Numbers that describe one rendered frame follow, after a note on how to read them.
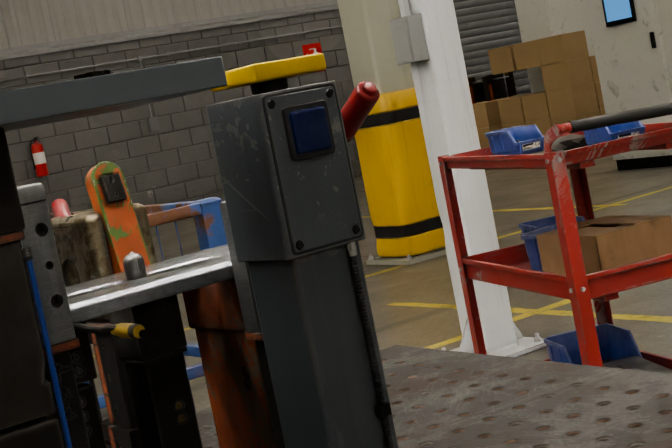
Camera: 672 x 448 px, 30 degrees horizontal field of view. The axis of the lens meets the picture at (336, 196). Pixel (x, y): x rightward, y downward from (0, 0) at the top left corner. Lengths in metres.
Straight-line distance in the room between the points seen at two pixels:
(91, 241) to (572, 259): 1.89
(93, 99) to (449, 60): 4.28
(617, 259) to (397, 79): 5.14
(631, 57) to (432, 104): 6.44
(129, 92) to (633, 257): 2.54
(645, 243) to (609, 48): 8.30
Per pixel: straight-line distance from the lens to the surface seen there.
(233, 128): 0.85
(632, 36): 11.26
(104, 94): 0.73
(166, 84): 0.75
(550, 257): 3.29
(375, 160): 8.16
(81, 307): 1.06
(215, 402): 1.28
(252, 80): 0.83
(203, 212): 3.06
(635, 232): 3.20
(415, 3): 4.96
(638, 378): 1.68
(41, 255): 0.91
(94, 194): 1.32
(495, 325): 5.06
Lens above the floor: 1.13
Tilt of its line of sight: 4 degrees down
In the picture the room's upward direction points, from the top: 11 degrees counter-clockwise
